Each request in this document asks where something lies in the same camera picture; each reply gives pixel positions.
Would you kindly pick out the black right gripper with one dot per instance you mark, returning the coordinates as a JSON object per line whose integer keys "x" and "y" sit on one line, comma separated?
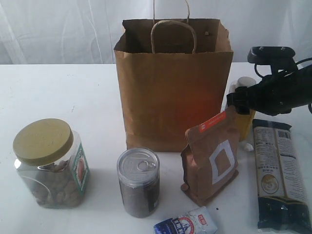
{"x": 274, "y": 95}

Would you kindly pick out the yellow juice bottle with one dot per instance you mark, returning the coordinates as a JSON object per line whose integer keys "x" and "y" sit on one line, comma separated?
{"x": 243, "y": 122}

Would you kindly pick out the brown kraft standup pouch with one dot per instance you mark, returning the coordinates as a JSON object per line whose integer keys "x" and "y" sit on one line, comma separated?
{"x": 209, "y": 159}

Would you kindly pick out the clear can dark contents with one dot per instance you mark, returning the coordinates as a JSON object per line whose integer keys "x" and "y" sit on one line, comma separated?
{"x": 138, "y": 171}

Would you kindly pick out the brown paper bag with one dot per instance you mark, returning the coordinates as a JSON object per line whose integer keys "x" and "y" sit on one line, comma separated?
{"x": 172, "y": 75}

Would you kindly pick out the small white pebble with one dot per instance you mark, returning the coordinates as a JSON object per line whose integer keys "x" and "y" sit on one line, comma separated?
{"x": 248, "y": 147}

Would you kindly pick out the black beige noodle package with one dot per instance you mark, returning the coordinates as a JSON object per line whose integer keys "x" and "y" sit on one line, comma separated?
{"x": 282, "y": 199}

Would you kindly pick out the blue white salt packet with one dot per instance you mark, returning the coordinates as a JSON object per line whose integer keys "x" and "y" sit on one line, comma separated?
{"x": 197, "y": 221}

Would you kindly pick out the plastic nut jar yellow lid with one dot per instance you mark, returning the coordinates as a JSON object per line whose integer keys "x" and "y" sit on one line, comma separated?
{"x": 52, "y": 163}

